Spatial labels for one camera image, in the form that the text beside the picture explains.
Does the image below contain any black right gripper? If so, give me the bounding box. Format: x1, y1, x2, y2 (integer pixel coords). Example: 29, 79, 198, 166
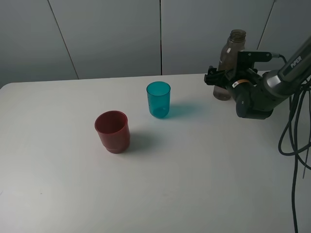
204, 66, 259, 97

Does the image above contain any smoky brown transparent bottle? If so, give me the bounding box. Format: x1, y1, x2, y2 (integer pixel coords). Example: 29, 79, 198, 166
213, 29, 246, 100

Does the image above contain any teal translucent plastic cup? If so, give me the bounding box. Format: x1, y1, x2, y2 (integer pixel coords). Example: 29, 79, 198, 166
146, 81, 171, 118

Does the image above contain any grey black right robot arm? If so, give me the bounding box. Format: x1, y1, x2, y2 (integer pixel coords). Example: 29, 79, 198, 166
204, 39, 311, 119

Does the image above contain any red plastic cup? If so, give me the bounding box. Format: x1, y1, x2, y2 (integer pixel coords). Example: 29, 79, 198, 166
94, 111, 130, 154

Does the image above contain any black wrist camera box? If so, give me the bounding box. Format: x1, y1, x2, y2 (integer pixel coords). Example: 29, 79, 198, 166
235, 51, 272, 71

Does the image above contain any black camera cable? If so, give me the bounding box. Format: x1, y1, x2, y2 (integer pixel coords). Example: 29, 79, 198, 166
270, 53, 289, 67

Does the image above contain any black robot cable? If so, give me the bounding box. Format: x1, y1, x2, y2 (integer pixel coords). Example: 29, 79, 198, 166
278, 77, 311, 233

